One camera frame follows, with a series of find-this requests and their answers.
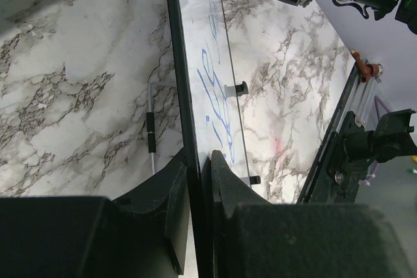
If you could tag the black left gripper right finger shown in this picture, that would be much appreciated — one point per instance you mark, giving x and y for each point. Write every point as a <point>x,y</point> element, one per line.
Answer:
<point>255,238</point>

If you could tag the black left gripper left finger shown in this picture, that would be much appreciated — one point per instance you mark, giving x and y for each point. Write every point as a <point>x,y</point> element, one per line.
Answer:
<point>142,233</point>

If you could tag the aluminium frame rail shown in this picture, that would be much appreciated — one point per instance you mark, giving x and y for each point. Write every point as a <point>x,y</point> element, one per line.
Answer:
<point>359,98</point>

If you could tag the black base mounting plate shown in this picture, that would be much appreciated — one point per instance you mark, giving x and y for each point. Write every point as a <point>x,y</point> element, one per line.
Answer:
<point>334,178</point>

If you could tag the white whiteboard with black rim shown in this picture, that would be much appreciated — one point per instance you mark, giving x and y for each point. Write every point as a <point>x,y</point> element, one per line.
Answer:
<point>209,108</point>

